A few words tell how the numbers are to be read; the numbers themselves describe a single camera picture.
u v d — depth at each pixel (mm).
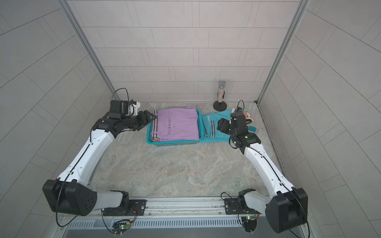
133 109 632
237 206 708
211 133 952
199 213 708
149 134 874
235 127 577
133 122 635
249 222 663
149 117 670
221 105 1123
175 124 913
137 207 710
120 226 645
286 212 392
